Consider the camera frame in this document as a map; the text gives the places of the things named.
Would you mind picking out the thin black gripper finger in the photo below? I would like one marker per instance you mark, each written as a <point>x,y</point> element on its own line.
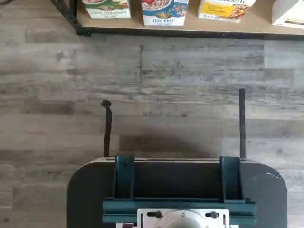
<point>242,123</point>
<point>108,133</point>

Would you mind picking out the dark gripper teal bracket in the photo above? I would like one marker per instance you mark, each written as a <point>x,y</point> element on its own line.
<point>175,180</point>

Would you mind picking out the blue flax plus oatmeal box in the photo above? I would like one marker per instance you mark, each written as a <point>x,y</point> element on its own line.
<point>164,13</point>

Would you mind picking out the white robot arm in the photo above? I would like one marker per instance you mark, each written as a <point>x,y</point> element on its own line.
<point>183,221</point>

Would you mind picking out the black metal shelf rack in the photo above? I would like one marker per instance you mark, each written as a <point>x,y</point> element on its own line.
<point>190,32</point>

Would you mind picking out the yellow purely elizabeth box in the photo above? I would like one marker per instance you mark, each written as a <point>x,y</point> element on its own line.
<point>223,10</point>

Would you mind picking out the white carton box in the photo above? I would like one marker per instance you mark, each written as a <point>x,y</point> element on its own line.
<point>289,13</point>

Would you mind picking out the green apple cinnamon oatmeal box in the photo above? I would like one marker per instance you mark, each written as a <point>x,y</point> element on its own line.
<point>107,9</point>

